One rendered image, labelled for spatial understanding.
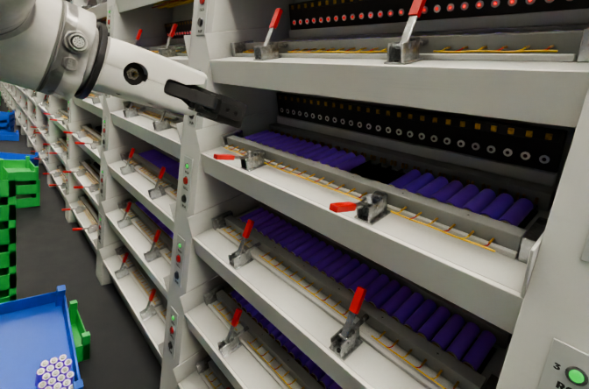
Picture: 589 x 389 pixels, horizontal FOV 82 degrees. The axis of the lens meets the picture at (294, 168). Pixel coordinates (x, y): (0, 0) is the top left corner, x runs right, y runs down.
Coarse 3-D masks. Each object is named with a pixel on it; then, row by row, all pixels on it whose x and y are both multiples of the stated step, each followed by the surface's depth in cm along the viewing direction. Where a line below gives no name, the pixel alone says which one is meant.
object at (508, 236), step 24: (240, 144) 70; (312, 168) 55; (336, 168) 53; (360, 192) 48; (384, 192) 45; (408, 192) 44; (432, 216) 41; (456, 216) 38; (480, 216) 37; (504, 240) 35
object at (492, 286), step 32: (224, 128) 75; (256, 128) 81; (320, 128) 70; (224, 160) 67; (448, 160) 51; (480, 160) 48; (256, 192) 60; (288, 192) 52; (320, 192) 51; (320, 224) 48; (352, 224) 43; (384, 224) 42; (416, 224) 41; (544, 224) 34; (384, 256) 41; (416, 256) 37; (448, 256) 35; (480, 256) 35; (448, 288) 35; (480, 288) 32; (512, 288) 31; (512, 320) 31
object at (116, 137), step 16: (112, 0) 117; (112, 16) 118; (128, 16) 119; (144, 16) 122; (160, 16) 126; (112, 32) 118; (128, 32) 120; (144, 32) 124; (160, 32) 127; (112, 96) 122; (112, 128) 124; (112, 144) 126; (128, 144) 129; (112, 192) 130; (128, 192) 134; (112, 240) 134; (96, 256) 140; (96, 272) 141
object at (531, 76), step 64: (320, 0) 68; (384, 0) 58; (448, 0) 50; (512, 0) 44; (576, 0) 40; (256, 64) 58; (320, 64) 47; (384, 64) 40; (448, 64) 36; (512, 64) 32; (576, 64) 29
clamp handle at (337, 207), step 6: (366, 198) 43; (372, 198) 42; (330, 204) 38; (336, 204) 38; (342, 204) 39; (348, 204) 39; (354, 204) 40; (360, 204) 41; (366, 204) 42; (372, 204) 42; (336, 210) 38; (342, 210) 38; (348, 210) 39; (354, 210) 40
